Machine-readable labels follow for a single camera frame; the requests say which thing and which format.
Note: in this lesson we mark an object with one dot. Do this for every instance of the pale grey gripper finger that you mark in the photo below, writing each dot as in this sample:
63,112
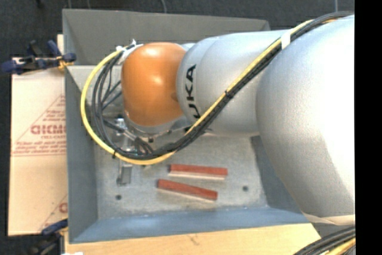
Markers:
120,178
128,173

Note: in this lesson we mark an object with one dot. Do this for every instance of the grey metal bin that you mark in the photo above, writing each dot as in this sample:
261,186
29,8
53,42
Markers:
83,158

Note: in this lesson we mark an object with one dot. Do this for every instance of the red-brown flat block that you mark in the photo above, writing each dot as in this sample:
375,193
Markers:
187,189
198,170

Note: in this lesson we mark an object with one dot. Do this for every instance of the brown cardboard board, red print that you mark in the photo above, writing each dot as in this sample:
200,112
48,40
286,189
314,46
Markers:
35,188

